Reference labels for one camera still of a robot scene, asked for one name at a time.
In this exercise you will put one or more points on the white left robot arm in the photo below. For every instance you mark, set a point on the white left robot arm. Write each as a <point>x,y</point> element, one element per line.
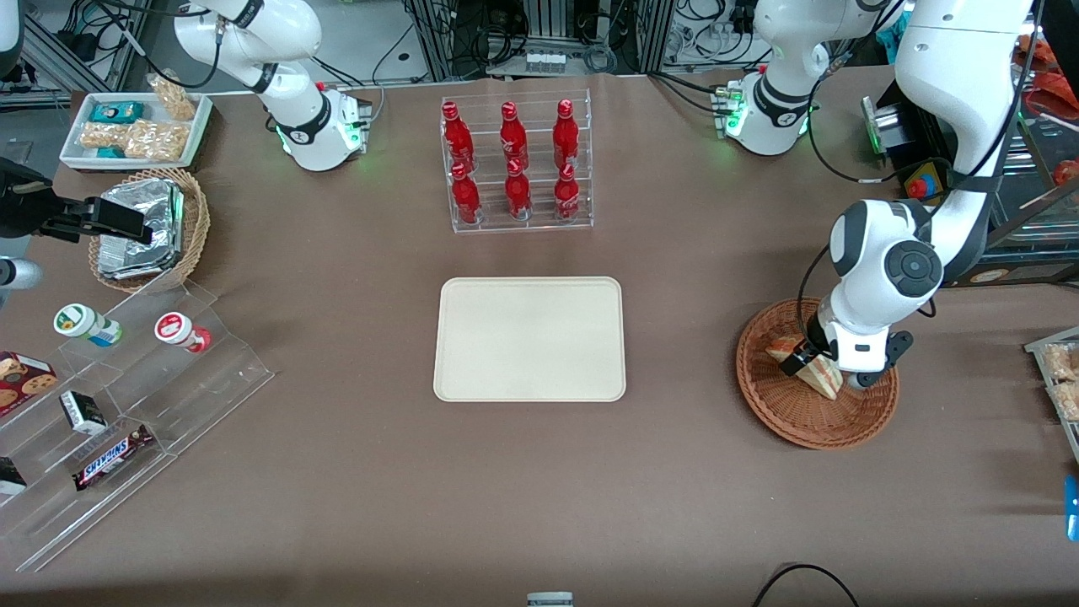
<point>952,84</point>

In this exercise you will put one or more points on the Snickers chocolate bar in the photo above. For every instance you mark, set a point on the Snickers chocolate bar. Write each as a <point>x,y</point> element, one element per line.
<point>110,459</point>

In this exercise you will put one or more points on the clear plastic snack tray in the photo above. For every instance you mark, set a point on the clear plastic snack tray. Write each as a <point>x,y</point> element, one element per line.
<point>1037,347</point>

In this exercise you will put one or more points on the beige plastic tray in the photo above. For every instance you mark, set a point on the beige plastic tray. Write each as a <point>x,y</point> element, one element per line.
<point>573,371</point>

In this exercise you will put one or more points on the small black packet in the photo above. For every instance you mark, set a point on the small black packet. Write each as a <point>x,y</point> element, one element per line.
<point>10,479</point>

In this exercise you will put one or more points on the light wicker basket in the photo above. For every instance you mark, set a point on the light wicker basket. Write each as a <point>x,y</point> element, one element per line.
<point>195,219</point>

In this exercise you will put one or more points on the triangle sandwich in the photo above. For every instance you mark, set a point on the triangle sandwich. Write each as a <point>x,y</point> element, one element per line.
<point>826,384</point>

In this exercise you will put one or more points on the silver green metal device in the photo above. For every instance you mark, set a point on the silver green metal device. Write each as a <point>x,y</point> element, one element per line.
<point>883,126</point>

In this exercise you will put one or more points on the brown wicker basket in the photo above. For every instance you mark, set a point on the brown wicker basket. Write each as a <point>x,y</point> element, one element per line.
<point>775,413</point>

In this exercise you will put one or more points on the red cookie box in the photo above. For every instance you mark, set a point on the red cookie box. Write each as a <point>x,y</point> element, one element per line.
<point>25,379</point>

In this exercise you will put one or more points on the blue plastic object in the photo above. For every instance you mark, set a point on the blue plastic object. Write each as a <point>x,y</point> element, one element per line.
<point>1072,506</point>

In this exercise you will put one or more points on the clear acrylic stepped shelf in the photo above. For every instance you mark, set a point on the clear acrylic stepped shelf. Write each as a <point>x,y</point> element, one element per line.
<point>211,396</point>

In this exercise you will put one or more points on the yellow emergency stop button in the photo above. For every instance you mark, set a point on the yellow emergency stop button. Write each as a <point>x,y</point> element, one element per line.
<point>923,179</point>

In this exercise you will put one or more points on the white connector block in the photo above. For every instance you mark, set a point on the white connector block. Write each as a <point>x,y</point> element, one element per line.
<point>544,61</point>

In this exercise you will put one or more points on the red cola bottle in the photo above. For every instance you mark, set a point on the red cola bottle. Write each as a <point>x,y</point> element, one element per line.
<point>513,139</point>
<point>566,196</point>
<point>465,198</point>
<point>566,135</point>
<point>458,139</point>
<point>518,194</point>

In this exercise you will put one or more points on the small black white carton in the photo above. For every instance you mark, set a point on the small black white carton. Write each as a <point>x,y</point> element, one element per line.
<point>84,413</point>

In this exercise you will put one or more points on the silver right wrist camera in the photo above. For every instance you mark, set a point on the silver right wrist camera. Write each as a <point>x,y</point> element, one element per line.
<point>17,274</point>

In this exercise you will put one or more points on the red lid yogurt cup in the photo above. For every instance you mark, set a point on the red lid yogurt cup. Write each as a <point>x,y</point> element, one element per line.
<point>174,327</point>

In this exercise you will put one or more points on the small teal snack pack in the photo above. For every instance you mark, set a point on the small teal snack pack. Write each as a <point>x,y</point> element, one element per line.
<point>110,153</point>

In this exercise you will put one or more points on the black yellow equipment box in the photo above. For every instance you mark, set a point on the black yellow equipment box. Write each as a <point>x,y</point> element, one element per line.
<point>1028,265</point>

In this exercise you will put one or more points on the clear bag of crackers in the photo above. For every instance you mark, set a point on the clear bag of crackers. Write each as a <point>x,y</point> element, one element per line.
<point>173,99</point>
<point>156,139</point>
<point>101,135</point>

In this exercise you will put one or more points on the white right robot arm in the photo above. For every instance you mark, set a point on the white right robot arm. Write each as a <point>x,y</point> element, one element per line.
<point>312,126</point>

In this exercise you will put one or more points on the aluminium foil containers stack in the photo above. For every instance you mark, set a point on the aluminium foil containers stack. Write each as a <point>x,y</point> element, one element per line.
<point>160,211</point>

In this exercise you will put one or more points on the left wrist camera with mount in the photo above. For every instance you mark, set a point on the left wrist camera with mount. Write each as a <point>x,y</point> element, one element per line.
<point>899,346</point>

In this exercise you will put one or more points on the green lid yogurt cup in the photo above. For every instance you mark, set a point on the green lid yogurt cup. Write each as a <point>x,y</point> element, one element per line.
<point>76,322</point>

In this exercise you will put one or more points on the clear bag of puffed snack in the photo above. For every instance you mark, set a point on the clear bag of puffed snack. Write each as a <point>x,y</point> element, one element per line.
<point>1064,362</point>
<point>1069,400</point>

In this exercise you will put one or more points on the clear acrylic bottle rack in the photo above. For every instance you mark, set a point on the clear acrylic bottle rack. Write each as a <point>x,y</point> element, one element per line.
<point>535,223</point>

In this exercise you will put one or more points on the grey metal clamp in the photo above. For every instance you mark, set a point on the grey metal clamp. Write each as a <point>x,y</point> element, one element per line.
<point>550,600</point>

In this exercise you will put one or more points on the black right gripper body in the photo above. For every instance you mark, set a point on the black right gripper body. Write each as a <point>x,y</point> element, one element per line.
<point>25,206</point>

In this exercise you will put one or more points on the white rectangular snack tray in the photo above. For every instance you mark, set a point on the white rectangular snack tray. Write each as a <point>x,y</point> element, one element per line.
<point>198,126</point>

